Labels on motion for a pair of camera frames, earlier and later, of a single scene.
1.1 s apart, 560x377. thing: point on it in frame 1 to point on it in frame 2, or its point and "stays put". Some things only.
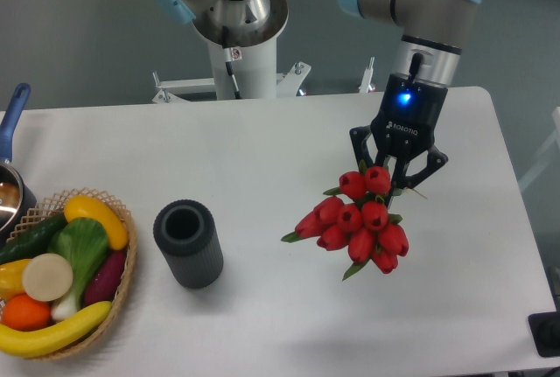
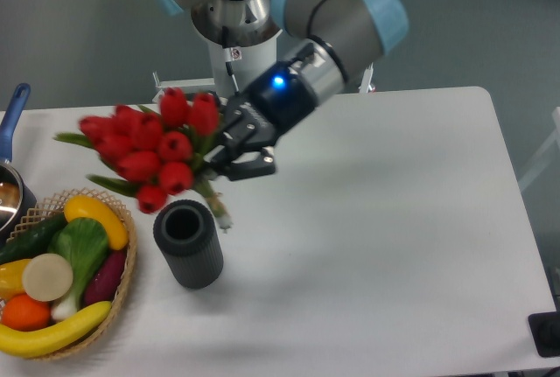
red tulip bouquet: (358, 221) to (154, 153)
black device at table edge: (545, 330) stays put
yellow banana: (23, 343) stays put
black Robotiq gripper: (406, 125) to (276, 100)
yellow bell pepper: (11, 281) stays put
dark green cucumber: (35, 240) stays put
